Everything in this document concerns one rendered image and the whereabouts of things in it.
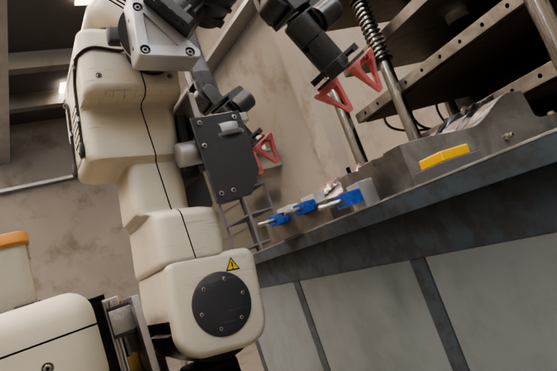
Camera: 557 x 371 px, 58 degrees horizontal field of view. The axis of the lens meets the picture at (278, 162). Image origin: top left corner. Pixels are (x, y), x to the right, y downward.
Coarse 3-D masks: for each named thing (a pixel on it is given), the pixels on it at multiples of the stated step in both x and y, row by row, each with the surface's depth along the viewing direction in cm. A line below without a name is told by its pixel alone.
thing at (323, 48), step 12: (324, 36) 94; (312, 48) 94; (324, 48) 93; (336, 48) 94; (348, 48) 92; (312, 60) 95; (324, 60) 94; (336, 60) 91; (324, 72) 94; (312, 84) 99
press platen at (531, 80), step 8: (552, 64) 152; (536, 72) 157; (544, 72) 155; (552, 72) 152; (520, 80) 163; (528, 80) 160; (536, 80) 157; (544, 80) 155; (504, 88) 169; (512, 88) 166; (520, 88) 163; (528, 88) 161; (488, 96) 175; (496, 96) 172; (432, 128) 204; (424, 136) 209
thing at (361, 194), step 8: (360, 184) 103; (368, 184) 104; (352, 192) 102; (360, 192) 103; (368, 192) 103; (376, 192) 104; (336, 200) 102; (344, 200) 102; (352, 200) 102; (360, 200) 102; (368, 200) 103; (376, 200) 103; (320, 208) 100; (328, 208) 101; (344, 208) 105; (360, 208) 104
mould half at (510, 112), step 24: (504, 96) 111; (456, 120) 124; (480, 120) 107; (504, 120) 109; (528, 120) 111; (552, 120) 114; (408, 144) 98; (432, 144) 100; (456, 144) 102; (480, 144) 104; (504, 144) 107; (360, 168) 111; (384, 168) 103; (408, 168) 96; (384, 192) 105
